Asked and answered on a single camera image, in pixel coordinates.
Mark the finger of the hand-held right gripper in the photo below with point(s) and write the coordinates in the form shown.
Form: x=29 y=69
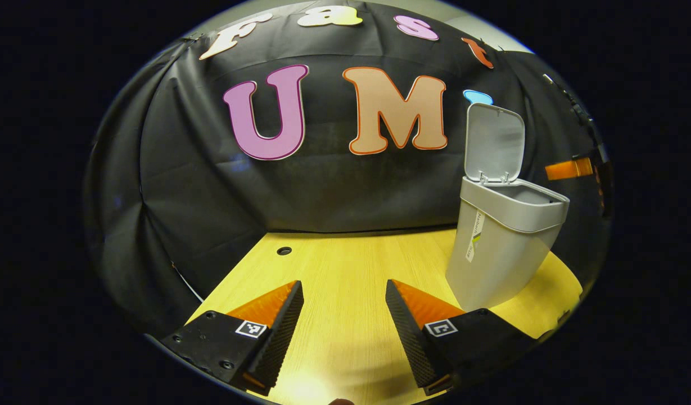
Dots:
x=570 y=169

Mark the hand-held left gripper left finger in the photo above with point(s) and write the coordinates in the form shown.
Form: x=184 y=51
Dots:
x=280 y=337

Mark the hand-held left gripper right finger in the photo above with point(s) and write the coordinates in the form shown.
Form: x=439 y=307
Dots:
x=412 y=343

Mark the white desktop garbage bin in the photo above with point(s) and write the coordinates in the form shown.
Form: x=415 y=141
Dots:
x=491 y=253

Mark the black backdrop cloth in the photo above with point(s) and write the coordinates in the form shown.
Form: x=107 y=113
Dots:
x=323 y=191

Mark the wooden desktop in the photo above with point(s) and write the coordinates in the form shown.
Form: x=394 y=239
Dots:
x=351 y=270

